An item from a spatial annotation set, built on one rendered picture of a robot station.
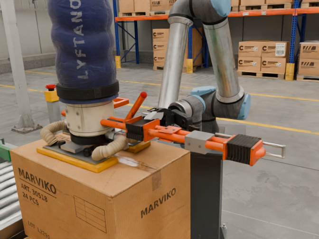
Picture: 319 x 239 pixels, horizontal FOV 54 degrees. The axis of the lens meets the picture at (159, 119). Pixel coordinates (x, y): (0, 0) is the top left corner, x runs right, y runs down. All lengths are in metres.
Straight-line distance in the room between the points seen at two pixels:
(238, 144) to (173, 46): 0.68
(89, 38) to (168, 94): 0.46
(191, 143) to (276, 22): 8.71
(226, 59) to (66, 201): 0.94
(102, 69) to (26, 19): 10.94
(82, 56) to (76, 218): 0.54
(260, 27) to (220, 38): 8.19
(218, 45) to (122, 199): 0.85
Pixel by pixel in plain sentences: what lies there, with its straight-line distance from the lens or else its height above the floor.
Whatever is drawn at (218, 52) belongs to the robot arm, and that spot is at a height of 1.27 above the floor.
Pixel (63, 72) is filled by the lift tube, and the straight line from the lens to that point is 1.11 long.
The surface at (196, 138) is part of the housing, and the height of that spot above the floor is 1.09.
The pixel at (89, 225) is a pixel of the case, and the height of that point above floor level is 0.80.
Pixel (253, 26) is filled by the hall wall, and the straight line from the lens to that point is 9.72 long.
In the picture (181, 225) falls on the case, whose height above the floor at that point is 0.66.
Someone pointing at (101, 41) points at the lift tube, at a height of 1.36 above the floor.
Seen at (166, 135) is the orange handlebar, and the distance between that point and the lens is 0.97.
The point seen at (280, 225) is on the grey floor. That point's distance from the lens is 2.52.
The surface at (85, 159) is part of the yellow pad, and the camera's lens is 1.12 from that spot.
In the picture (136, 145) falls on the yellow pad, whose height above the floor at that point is 0.97.
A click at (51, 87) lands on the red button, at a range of 2.20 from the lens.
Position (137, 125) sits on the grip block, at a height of 1.10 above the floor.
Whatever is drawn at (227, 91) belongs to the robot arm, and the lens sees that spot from 1.66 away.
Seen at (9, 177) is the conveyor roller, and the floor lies 0.53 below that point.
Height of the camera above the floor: 1.42
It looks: 17 degrees down
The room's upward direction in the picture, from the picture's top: 2 degrees counter-clockwise
